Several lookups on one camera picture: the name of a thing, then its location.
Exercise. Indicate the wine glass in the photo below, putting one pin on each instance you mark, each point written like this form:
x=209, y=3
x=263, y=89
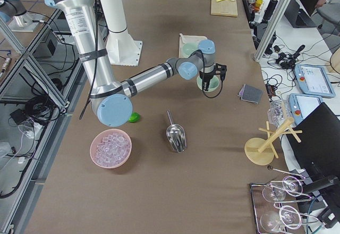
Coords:
x=283, y=221
x=276, y=191

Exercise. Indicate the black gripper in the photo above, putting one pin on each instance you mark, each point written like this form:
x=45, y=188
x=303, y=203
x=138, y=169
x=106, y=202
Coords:
x=206, y=76

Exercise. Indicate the steel ice scoop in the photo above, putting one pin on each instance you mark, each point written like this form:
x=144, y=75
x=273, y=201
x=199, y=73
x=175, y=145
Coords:
x=176, y=135

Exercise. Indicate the cream bunny tray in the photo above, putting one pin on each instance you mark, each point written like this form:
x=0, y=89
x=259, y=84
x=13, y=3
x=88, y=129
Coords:
x=189, y=39

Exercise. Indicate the laptop computer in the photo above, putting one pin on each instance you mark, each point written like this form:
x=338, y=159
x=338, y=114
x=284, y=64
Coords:
x=297, y=17

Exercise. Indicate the teach pendant upper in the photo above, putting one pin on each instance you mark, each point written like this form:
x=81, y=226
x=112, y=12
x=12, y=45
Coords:
x=313, y=80

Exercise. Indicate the wine glass lower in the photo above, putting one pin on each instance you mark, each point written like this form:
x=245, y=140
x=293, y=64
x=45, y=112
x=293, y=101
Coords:
x=283, y=221

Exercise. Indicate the black monitor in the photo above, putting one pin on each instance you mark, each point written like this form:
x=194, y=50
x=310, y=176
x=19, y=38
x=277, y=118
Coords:
x=318, y=151

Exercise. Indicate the folded grey cloth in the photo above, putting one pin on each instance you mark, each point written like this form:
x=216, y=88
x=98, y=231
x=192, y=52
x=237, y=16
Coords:
x=250, y=94

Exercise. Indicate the teach pendant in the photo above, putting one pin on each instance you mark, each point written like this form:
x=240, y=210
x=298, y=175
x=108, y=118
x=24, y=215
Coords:
x=302, y=105
x=313, y=80

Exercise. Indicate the green lime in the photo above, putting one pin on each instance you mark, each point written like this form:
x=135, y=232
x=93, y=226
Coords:
x=135, y=117

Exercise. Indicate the wine glass upper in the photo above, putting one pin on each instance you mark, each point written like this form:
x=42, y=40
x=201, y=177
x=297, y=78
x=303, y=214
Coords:
x=276, y=191

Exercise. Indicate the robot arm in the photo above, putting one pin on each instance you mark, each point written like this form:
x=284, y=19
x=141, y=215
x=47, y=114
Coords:
x=101, y=36
x=22, y=20

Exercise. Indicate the teach pendant lower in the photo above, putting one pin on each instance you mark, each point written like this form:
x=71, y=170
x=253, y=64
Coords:
x=302, y=105

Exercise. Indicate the black wire glass rack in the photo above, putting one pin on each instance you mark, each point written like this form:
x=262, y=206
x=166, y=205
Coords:
x=260, y=206

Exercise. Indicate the green bowl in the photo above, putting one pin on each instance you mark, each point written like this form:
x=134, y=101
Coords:
x=188, y=48
x=213, y=84

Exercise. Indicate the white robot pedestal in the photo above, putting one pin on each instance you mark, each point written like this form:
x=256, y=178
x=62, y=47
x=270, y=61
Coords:
x=122, y=49

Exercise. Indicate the wooden mug tree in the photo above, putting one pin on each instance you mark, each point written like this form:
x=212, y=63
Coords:
x=261, y=151

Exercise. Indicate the black water bottle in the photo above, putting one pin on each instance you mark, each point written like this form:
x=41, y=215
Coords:
x=269, y=10

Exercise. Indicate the pink bowl of ice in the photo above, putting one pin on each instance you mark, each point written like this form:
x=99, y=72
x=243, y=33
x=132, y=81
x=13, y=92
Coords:
x=111, y=148

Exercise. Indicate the aluminium frame post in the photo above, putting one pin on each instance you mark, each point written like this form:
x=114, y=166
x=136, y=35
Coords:
x=271, y=28

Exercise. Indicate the bamboo cutting board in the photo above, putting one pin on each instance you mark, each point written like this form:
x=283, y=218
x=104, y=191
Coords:
x=224, y=8

